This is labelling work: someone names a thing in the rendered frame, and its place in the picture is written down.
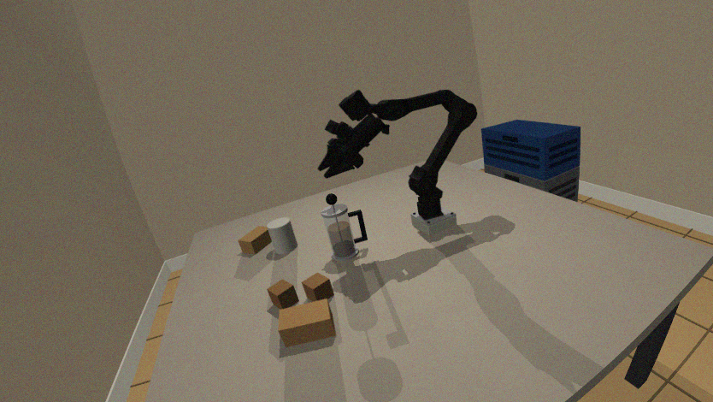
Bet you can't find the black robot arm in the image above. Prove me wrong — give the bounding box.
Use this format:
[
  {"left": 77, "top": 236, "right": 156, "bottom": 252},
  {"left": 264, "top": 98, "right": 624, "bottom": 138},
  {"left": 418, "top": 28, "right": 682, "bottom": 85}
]
[{"left": 325, "top": 90, "right": 477, "bottom": 221}]

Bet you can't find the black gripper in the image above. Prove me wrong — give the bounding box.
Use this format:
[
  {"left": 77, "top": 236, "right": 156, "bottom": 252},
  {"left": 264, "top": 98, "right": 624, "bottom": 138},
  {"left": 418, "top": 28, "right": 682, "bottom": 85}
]
[{"left": 317, "top": 127, "right": 371, "bottom": 178}]

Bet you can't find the white cylinder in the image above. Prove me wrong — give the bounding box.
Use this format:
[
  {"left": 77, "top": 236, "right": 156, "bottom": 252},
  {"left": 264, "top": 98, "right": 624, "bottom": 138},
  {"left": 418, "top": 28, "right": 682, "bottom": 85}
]
[{"left": 267, "top": 218, "right": 298, "bottom": 254}]

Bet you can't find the french press coffee maker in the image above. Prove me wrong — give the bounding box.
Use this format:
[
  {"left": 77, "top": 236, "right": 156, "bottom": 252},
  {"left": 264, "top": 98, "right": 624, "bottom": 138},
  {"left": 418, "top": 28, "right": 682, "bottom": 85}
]
[{"left": 321, "top": 193, "right": 368, "bottom": 262}]

